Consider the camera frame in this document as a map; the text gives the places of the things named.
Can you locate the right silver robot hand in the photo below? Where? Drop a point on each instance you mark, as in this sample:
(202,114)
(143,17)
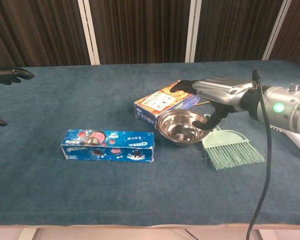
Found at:
(220,90)

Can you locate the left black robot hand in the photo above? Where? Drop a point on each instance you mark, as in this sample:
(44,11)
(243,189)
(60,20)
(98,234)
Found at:
(7,73)

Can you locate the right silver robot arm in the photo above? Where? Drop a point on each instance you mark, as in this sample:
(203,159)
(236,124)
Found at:
(285,107)

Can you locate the stainless steel bowl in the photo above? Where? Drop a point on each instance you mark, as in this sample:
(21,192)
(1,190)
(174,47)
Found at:
(181,127)

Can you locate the green hand brush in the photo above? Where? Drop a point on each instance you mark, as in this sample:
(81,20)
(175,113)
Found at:
(230,150)

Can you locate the blue and orange snack box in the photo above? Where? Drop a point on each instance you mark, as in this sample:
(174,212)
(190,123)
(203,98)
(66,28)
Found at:
(160,105)

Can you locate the blue Oreo cookie box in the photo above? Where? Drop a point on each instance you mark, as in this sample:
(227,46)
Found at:
(110,145)

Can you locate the blue table cloth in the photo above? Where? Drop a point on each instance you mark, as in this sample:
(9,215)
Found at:
(115,190)

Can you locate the white partition post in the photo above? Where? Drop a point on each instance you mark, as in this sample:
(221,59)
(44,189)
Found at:
(89,30)
(276,27)
(193,30)

